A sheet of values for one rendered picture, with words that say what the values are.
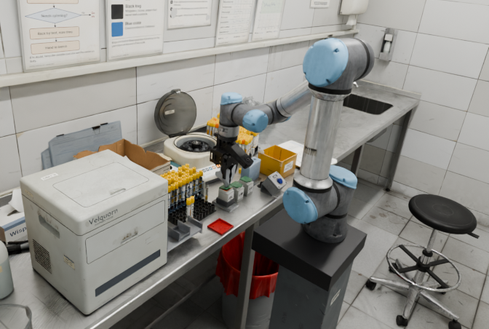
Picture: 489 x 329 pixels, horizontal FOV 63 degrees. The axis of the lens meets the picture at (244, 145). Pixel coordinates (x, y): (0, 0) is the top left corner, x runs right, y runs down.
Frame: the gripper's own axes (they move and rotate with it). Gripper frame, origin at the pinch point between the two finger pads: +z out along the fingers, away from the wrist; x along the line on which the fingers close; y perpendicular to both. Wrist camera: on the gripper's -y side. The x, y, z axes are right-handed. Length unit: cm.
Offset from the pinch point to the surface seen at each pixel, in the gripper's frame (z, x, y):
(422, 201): 32, -108, -56
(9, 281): 6, 74, 16
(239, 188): 3.8, -6.2, -0.9
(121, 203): -19, 55, -6
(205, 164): 2.6, -10.8, 20.4
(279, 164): 1.5, -32.1, -4.2
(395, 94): 9, -238, 0
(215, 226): 9.6, 13.2, -5.2
